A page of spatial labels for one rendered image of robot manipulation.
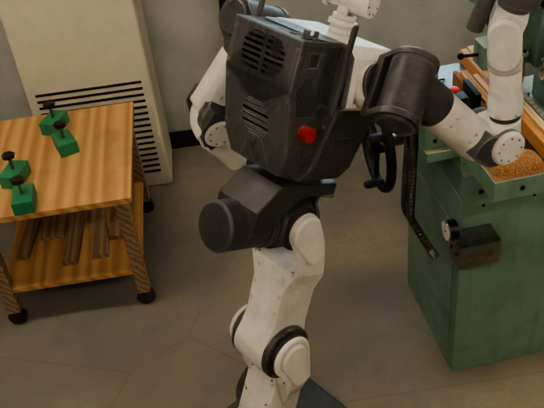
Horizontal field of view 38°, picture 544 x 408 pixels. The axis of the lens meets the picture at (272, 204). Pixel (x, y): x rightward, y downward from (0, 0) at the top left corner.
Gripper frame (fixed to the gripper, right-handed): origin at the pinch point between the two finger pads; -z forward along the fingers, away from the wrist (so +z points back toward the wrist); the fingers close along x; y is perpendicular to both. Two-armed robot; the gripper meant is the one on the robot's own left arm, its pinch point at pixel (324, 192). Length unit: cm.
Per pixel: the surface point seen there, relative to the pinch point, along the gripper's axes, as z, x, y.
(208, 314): -2, -79, -42
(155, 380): 17, -66, -67
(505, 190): -26, 46, 4
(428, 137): -14.1, 26.4, 16.8
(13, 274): 65, -109, -41
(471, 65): -34, 13, 45
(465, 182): -27.9, 26.4, 7.8
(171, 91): 10, -151, 54
